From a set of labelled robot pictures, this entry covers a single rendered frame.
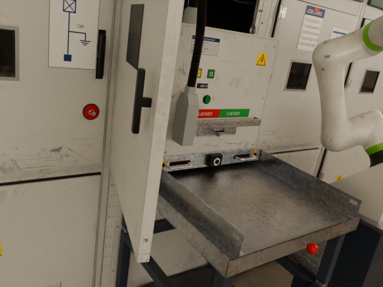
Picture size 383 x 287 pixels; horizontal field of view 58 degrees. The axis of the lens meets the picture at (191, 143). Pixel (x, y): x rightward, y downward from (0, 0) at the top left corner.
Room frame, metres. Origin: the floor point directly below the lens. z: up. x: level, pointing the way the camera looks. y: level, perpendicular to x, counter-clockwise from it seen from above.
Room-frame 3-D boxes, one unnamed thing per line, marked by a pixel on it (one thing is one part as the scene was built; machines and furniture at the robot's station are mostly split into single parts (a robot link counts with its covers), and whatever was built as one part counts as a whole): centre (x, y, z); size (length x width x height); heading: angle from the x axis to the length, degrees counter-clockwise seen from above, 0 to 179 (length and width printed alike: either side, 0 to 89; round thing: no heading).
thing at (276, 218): (1.20, -0.18, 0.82); 0.68 x 0.62 x 0.06; 37
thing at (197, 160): (1.34, -0.08, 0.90); 0.54 x 0.05 x 0.06; 127
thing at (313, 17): (1.84, -0.50, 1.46); 0.15 x 0.01 x 0.21; 127
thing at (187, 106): (1.14, 0.03, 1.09); 0.08 x 0.05 x 0.17; 37
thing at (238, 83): (1.33, -0.09, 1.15); 0.48 x 0.01 x 0.48; 127
